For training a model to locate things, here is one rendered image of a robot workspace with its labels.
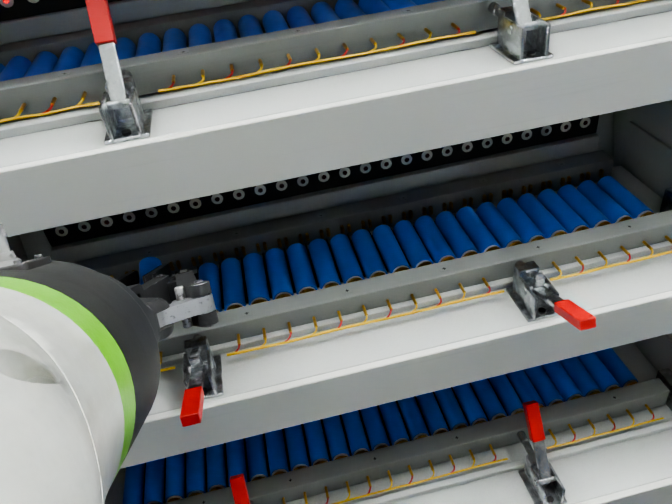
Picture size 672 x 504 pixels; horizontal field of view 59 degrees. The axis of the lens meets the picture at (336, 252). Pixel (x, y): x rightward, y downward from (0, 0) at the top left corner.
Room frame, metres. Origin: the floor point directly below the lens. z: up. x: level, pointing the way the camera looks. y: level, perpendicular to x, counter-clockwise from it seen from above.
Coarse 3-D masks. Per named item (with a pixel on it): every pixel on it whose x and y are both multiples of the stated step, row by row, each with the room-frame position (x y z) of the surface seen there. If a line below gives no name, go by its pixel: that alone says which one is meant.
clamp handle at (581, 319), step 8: (536, 280) 0.41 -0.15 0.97; (544, 280) 0.41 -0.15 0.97; (536, 288) 0.41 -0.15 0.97; (544, 288) 0.41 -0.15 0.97; (544, 296) 0.39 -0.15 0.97; (552, 296) 0.39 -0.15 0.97; (552, 304) 0.38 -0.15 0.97; (560, 304) 0.37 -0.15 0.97; (568, 304) 0.37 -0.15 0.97; (576, 304) 0.37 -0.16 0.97; (560, 312) 0.37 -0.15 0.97; (568, 312) 0.36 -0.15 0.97; (576, 312) 0.35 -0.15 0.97; (584, 312) 0.35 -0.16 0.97; (568, 320) 0.36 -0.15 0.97; (576, 320) 0.34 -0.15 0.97; (584, 320) 0.34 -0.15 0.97; (592, 320) 0.34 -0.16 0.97; (584, 328) 0.34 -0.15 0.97
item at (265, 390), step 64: (640, 128) 0.56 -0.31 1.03; (320, 192) 0.56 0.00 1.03; (384, 192) 0.56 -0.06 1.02; (640, 192) 0.54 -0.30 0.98; (64, 256) 0.53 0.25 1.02; (384, 320) 0.43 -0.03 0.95; (448, 320) 0.42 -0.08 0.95; (512, 320) 0.41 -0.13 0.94; (640, 320) 0.41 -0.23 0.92; (256, 384) 0.38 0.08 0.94; (320, 384) 0.38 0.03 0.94; (384, 384) 0.39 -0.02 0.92; (448, 384) 0.40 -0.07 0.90; (192, 448) 0.38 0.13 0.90
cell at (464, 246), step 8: (440, 216) 0.52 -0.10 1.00; (448, 216) 0.52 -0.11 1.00; (440, 224) 0.52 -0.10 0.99; (448, 224) 0.51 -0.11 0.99; (456, 224) 0.51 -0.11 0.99; (448, 232) 0.50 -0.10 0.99; (456, 232) 0.49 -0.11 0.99; (464, 232) 0.50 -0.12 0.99; (448, 240) 0.50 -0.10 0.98; (456, 240) 0.49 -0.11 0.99; (464, 240) 0.48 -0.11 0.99; (456, 248) 0.48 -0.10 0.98; (464, 248) 0.47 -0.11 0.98; (472, 248) 0.47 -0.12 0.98; (456, 256) 0.48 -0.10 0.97
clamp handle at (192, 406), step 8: (192, 360) 0.38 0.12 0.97; (200, 360) 0.38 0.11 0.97; (192, 368) 0.38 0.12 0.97; (200, 368) 0.38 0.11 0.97; (192, 376) 0.37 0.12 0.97; (200, 376) 0.37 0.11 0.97; (192, 384) 0.36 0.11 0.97; (200, 384) 0.36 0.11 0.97; (184, 392) 0.35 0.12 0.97; (192, 392) 0.34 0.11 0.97; (200, 392) 0.34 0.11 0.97; (184, 400) 0.33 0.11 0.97; (192, 400) 0.33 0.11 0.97; (200, 400) 0.33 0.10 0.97; (184, 408) 0.32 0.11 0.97; (192, 408) 0.32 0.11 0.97; (200, 408) 0.32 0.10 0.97; (184, 416) 0.31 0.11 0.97; (192, 416) 0.31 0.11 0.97; (200, 416) 0.32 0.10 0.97; (184, 424) 0.31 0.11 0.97; (192, 424) 0.31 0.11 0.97
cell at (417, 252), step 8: (400, 224) 0.52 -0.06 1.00; (408, 224) 0.52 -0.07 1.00; (400, 232) 0.51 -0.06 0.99; (408, 232) 0.50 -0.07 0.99; (416, 232) 0.51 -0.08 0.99; (400, 240) 0.50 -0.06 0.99; (408, 240) 0.49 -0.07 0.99; (416, 240) 0.49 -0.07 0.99; (408, 248) 0.49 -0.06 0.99; (416, 248) 0.48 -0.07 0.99; (424, 248) 0.48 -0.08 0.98; (408, 256) 0.48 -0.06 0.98; (416, 256) 0.47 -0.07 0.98; (424, 256) 0.47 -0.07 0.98; (416, 264) 0.47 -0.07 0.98
